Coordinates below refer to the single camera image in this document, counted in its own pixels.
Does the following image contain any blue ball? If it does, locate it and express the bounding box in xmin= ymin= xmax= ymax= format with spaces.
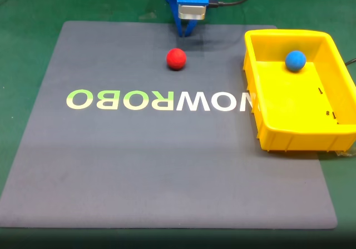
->
xmin=284 ymin=50 xmax=307 ymax=73

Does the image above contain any clear plastic wrap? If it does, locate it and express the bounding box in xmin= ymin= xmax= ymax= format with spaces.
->
xmin=332 ymin=148 xmax=356 ymax=158

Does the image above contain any grey mat with NOWROBO print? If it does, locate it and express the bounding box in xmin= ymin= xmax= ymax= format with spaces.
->
xmin=0 ymin=20 xmax=339 ymax=230

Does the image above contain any silver camera box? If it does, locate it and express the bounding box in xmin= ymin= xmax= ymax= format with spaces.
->
xmin=177 ymin=3 xmax=207 ymax=21

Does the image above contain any red ball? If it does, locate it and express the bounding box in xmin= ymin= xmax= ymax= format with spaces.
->
xmin=166 ymin=48 xmax=187 ymax=71

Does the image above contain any yellow plastic bin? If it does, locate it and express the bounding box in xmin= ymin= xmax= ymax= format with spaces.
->
xmin=243 ymin=29 xmax=356 ymax=153

